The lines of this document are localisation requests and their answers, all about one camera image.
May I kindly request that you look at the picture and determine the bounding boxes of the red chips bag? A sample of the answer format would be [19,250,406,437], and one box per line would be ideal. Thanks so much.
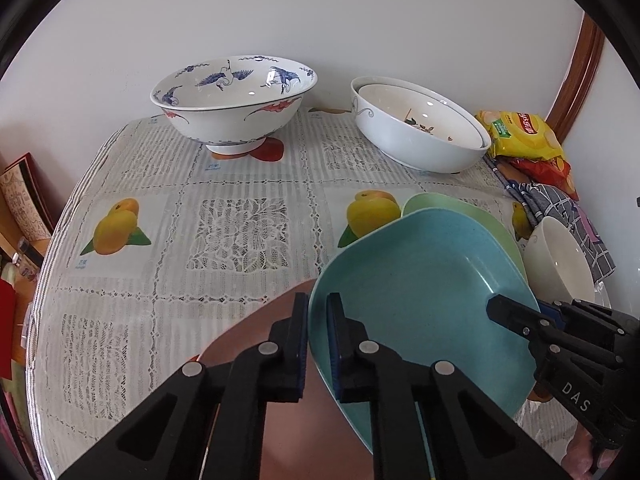
[508,156,579,200]

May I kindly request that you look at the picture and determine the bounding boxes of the blue square plate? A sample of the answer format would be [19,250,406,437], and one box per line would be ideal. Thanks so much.
[307,207,542,456]

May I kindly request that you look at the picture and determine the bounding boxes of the grey checked folded cloth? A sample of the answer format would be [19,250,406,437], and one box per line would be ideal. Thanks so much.
[484,156,616,284]

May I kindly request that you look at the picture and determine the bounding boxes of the brown wooden door frame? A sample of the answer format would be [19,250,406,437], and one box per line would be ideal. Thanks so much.
[546,14,605,143]

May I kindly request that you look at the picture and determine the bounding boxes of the large white outer bowl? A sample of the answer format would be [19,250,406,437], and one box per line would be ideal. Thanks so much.
[350,76,491,174]

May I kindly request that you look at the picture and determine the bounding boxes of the green square plate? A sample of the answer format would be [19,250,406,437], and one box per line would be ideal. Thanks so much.
[402,192,528,281]

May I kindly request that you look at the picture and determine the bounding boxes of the brown framed picture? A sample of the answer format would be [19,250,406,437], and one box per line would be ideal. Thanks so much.
[1,153,55,242]

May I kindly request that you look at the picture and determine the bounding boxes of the red paper bag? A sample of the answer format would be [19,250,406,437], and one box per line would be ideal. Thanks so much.
[0,280,16,380]

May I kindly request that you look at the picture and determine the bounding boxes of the person's right hand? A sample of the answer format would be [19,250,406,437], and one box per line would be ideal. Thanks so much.
[561,424,594,480]

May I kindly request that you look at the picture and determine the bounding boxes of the blue bird patterned bowl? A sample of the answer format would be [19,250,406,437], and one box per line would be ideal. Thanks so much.
[150,54,318,156]

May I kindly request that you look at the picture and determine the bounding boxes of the yellow chips bag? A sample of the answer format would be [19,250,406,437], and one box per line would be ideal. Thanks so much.
[475,110,564,160]

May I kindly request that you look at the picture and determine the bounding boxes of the lace fruit print tablecloth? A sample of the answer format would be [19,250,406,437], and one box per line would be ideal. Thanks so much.
[26,108,514,479]

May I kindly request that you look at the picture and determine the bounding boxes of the white round bowl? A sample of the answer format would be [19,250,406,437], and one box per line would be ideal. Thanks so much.
[523,217,594,304]

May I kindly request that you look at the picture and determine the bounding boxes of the brown plate under blue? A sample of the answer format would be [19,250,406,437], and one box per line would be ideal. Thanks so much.
[192,277,377,480]

